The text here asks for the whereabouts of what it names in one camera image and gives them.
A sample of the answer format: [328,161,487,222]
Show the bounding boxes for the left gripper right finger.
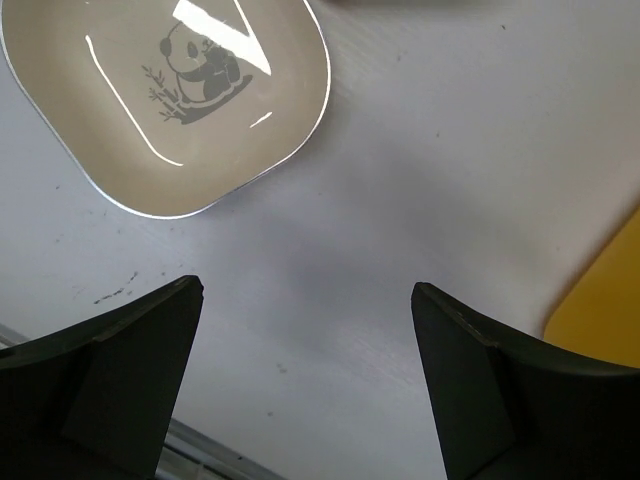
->
[411,283,639,479]

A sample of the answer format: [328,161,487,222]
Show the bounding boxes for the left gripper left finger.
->
[0,275,205,480]

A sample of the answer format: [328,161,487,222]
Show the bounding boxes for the cream panda plate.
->
[1,1,332,219]

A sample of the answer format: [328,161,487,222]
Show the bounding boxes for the yellow plastic bin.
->
[543,212,639,368]

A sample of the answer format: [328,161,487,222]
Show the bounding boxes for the aluminium rail front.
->
[0,322,291,480]

